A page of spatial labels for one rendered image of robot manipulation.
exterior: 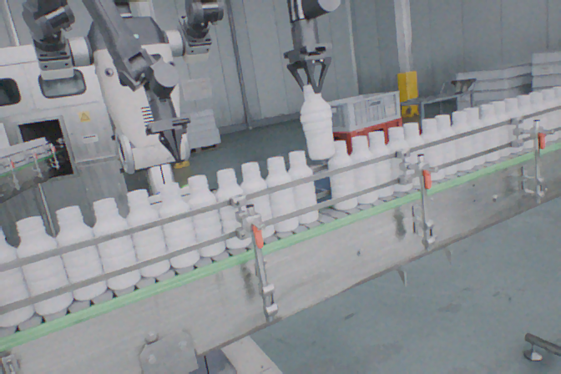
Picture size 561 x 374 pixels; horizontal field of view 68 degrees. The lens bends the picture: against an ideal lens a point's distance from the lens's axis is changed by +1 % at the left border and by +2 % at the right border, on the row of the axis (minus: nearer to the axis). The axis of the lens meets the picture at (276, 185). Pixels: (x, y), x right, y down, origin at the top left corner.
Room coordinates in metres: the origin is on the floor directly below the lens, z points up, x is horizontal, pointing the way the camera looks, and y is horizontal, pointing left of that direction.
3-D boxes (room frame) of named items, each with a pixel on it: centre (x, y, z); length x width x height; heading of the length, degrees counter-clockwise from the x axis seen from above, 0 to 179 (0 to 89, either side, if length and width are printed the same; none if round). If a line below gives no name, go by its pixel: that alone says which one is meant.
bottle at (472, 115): (1.19, -0.59, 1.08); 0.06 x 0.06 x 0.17
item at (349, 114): (3.46, -0.76, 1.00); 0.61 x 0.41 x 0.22; 124
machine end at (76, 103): (4.81, 2.24, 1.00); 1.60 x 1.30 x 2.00; 9
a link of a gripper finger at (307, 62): (0.94, -0.12, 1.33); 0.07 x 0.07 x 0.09; 27
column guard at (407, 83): (10.56, -3.63, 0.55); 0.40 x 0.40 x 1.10; 27
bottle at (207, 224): (0.82, 0.16, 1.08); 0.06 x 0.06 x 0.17
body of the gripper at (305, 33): (0.94, -0.11, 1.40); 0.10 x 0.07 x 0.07; 27
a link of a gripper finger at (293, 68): (0.95, -0.11, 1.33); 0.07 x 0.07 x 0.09; 27
